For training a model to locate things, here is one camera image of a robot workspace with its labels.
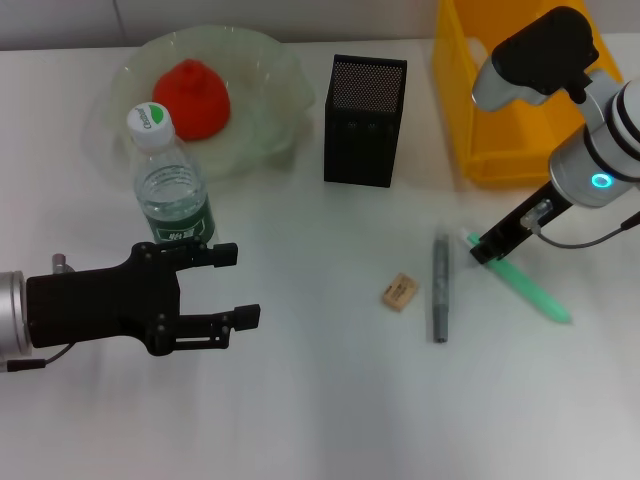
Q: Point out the beige eraser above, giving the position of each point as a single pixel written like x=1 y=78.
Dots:
x=400 y=292

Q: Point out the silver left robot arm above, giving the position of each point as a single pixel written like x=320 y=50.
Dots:
x=11 y=320

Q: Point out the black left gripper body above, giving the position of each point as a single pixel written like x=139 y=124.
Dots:
x=100 y=305

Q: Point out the green toothbrush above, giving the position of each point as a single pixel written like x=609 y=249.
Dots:
x=530 y=290

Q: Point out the white paper ball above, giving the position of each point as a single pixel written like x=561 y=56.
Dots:
x=477 y=49

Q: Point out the clear water bottle green label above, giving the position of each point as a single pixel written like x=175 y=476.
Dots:
x=172 y=200

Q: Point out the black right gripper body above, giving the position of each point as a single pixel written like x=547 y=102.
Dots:
x=525 y=220

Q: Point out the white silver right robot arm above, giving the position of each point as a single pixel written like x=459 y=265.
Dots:
x=600 y=150

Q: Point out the yellow plastic bin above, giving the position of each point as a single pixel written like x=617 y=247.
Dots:
x=500 y=145

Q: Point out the orange fruit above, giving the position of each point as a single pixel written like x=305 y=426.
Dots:
x=195 y=100

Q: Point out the black mesh pen holder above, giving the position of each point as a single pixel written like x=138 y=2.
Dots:
x=360 y=140

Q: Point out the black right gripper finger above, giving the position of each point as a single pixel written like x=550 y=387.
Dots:
x=487 y=252

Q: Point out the grey pen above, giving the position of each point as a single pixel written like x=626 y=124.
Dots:
x=440 y=290

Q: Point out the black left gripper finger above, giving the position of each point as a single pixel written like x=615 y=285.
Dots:
x=222 y=254
x=245 y=317

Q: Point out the pale green glass fruit bowl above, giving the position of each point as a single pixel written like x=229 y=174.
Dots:
x=265 y=110

